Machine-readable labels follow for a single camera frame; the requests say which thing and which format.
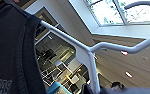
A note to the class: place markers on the round ceiling light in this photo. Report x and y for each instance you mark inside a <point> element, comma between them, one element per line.
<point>124,52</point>
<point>128,74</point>

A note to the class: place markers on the person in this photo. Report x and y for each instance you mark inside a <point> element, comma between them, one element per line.
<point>117,86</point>

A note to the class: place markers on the large ceiling skylight window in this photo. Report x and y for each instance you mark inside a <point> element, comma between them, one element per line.
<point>107,11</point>

